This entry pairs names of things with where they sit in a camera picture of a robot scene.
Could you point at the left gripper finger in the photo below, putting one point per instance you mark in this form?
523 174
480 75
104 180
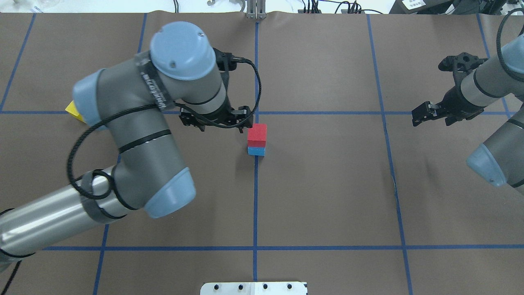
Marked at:
242 118

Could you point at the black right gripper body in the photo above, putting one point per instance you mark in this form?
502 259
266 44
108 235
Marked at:
455 101

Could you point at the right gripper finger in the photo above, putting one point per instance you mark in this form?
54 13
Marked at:
426 111

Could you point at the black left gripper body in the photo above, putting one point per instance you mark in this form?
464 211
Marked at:
221 117

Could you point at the red wooden block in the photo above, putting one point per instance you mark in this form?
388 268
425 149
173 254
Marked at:
257 136

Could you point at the blue wooden block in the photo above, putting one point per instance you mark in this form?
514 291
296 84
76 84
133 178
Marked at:
256 151

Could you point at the yellow wooden block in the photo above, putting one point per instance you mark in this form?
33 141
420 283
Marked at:
71 109

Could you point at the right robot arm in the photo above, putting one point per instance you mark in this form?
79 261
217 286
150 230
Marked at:
478 84

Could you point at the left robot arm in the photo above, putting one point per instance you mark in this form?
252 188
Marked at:
180 70

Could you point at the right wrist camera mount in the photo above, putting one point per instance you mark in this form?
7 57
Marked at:
460 65

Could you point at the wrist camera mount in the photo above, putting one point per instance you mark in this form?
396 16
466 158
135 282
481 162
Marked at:
226 61
460 65

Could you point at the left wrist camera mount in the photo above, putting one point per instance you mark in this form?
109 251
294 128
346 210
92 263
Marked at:
226 61

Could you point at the aluminium frame post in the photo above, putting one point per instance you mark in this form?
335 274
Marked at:
255 9

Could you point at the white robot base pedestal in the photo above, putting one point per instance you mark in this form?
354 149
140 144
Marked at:
255 288

